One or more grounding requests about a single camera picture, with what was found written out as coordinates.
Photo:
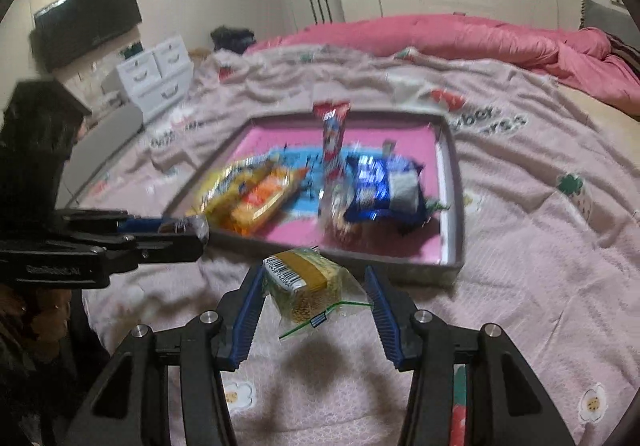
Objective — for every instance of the yellow snack packet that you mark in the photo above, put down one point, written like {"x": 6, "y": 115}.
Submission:
{"x": 220, "y": 191}

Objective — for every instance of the black clothes pile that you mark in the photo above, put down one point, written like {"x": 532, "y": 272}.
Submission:
{"x": 232, "y": 38}

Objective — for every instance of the white drawer chest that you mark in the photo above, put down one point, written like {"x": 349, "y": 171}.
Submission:
{"x": 155, "y": 76}

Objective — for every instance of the dark striped pillow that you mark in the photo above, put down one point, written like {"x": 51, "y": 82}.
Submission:
{"x": 625, "y": 56}

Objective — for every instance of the grey padded stool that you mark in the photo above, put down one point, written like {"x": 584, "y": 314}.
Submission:
{"x": 110, "y": 136}

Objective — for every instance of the pink quilt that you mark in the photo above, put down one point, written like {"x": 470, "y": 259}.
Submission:
{"x": 450, "y": 36}

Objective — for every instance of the beige bed sheet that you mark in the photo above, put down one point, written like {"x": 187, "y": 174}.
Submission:
{"x": 600, "y": 101}

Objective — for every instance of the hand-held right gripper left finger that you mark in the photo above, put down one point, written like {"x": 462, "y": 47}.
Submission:
{"x": 247, "y": 321}

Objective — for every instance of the pink shallow box tray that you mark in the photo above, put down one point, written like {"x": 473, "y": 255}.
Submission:
{"x": 400, "y": 273}

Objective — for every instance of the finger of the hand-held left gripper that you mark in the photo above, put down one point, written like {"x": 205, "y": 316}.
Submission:
{"x": 170, "y": 248}
{"x": 100, "y": 220}

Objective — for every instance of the orange bread packet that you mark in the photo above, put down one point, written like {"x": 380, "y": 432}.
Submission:
{"x": 260, "y": 201}

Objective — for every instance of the grey padded headboard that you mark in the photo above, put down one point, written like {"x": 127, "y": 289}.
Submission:
{"x": 600, "y": 16}

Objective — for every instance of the green triangular pea packet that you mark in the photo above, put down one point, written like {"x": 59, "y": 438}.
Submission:
{"x": 437, "y": 208}

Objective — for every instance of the black wall television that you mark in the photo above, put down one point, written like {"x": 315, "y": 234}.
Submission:
{"x": 85, "y": 21}

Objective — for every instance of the small yellow cracker packet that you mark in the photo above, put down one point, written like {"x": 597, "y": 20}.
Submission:
{"x": 300, "y": 286}

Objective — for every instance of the clear round cake packet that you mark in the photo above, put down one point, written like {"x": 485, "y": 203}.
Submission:
{"x": 340, "y": 211}

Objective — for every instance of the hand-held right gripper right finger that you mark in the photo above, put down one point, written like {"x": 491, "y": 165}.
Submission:
{"x": 387, "y": 321}

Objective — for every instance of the red sausage packet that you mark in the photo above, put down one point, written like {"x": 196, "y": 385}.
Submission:
{"x": 334, "y": 136}

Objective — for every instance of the blue biscuit packet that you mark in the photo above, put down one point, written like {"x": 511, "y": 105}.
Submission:
{"x": 370, "y": 186}

